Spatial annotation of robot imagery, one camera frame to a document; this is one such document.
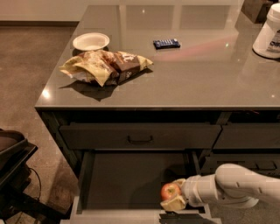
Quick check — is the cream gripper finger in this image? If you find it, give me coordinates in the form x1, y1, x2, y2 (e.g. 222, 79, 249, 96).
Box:
173, 178, 186, 187
160, 194, 187, 212

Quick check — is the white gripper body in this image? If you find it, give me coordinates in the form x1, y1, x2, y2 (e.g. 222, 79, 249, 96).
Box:
181, 174, 222, 207

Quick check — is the red apple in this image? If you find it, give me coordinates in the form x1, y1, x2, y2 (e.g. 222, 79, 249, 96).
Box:
160, 183, 181, 200

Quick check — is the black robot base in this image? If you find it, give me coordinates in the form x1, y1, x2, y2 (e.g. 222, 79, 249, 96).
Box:
0, 129, 69, 224

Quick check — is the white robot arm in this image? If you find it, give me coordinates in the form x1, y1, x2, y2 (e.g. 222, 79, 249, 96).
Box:
160, 164, 280, 212

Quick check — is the grey right middle drawer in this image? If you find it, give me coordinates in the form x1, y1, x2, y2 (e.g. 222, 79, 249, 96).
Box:
200, 154, 280, 177

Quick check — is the grey right top drawer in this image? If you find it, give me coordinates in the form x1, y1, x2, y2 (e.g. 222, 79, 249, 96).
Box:
214, 123, 280, 149

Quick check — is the open grey middle drawer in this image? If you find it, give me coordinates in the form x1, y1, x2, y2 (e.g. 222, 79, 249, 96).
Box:
60, 150, 221, 224

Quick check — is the grey kitchen counter cabinet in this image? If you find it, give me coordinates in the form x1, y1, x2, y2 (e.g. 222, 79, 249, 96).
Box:
36, 4, 279, 173

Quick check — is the closed grey top drawer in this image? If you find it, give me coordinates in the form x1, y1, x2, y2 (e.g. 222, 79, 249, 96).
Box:
59, 122, 221, 150

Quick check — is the yellow brown chip bag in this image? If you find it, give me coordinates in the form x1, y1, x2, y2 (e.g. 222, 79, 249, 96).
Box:
59, 50, 153, 87

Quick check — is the blue candy bar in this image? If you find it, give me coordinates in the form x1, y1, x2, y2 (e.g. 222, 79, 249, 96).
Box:
153, 38, 180, 50

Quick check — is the white wipes canister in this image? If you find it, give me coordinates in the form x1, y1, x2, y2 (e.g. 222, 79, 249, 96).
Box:
253, 3, 280, 60

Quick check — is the white paper bowl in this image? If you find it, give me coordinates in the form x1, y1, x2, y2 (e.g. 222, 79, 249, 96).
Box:
73, 32, 110, 51

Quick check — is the black cable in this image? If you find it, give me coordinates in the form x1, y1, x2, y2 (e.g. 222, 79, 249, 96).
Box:
27, 165, 42, 202

